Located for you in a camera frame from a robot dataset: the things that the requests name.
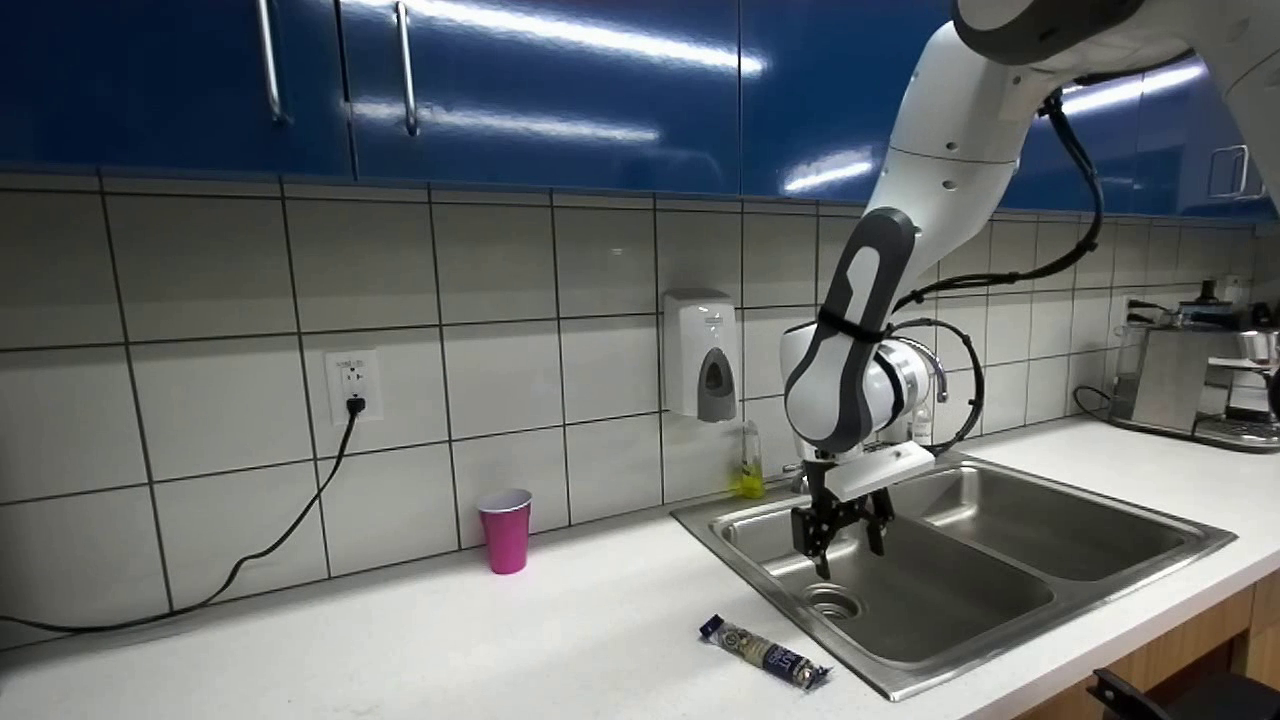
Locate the black chair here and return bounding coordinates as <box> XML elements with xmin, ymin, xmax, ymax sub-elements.
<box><xmin>1085</xmin><ymin>665</ymin><xmax>1280</xmax><ymax>720</ymax></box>

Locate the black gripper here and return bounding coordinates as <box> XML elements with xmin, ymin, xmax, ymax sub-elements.
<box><xmin>794</xmin><ymin>460</ymin><xmax>896</xmax><ymax>583</ymax></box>

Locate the silver coffee machine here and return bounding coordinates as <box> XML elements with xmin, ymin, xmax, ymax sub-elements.
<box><xmin>1112</xmin><ymin>274</ymin><xmax>1280</xmax><ymax>454</ymax></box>

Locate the stainless steel double sink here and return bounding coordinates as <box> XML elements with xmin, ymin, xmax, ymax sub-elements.
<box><xmin>669</xmin><ymin>450</ymin><xmax>1242</xmax><ymax>702</ymax></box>

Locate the black power cord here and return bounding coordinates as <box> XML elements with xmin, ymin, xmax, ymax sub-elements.
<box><xmin>0</xmin><ymin>390</ymin><xmax>372</xmax><ymax>639</ymax></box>

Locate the silver cabinet bar handle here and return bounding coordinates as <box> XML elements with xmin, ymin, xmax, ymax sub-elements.
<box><xmin>254</xmin><ymin>0</ymin><xmax>287</xmax><ymax>126</ymax></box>
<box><xmin>393</xmin><ymin>0</ymin><xmax>423</xmax><ymax>134</ymax></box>

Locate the wooden base cabinet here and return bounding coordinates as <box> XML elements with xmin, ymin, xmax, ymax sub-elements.
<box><xmin>1011</xmin><ymin>571</ymin><xmax>1280</xmax><ymax>720</ymax></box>

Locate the pink plastic cup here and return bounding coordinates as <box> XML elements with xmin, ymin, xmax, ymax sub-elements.
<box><xmin>475</xmin><ymin>483</ymin><xmax>538</xmax><ymax>579</ymax></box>

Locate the clear pump soap bottle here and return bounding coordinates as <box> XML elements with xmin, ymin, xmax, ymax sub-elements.
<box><xmin>728</xmin><ymin>419</ymin><xmax>773</xmax><ymax>503</ymax></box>

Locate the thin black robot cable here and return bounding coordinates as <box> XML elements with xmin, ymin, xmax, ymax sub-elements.
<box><xmin>883</xmin><ymin>83</ymin><xmax>1112</xmax><ymax>450</ymax></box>

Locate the white wall soap dispenser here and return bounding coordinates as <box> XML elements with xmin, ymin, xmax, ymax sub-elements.
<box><xmin>660</xmin><ymin>292</ymin><xmax>744</xmax><ymax>426</ymax></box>

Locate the white wall outlet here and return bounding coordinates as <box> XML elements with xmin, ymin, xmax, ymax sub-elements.
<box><xmin>326</xmin><ymin>348</ymin><xmax>388</xmax><ymax>426</ymax></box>

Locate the round sink drain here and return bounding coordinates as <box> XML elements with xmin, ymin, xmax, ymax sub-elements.
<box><xmin>799</xmin><ymin>587</ymin><xmax>865</xmax><ymax>623</ymax></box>

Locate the black marker pen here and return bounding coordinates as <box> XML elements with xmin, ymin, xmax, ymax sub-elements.
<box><xmin>698</xmin><ymin>611</ymin><xmax>834</xmax><ymax>694</ymax></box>

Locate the glossy blue cabinet door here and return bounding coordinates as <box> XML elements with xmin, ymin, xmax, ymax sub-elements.
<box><xmin>0</xmin><ymin>0</ymin><xmax>349</xmax><ymax>182</ymax></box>
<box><xmin>334</xmin><ymin>0</ymin><xmax>754</xmax><ymax>202</ymax></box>
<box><xmin>735</xmin><ymin>0</ymin><xmax>1280</xmax><ymax>224</ymax></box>

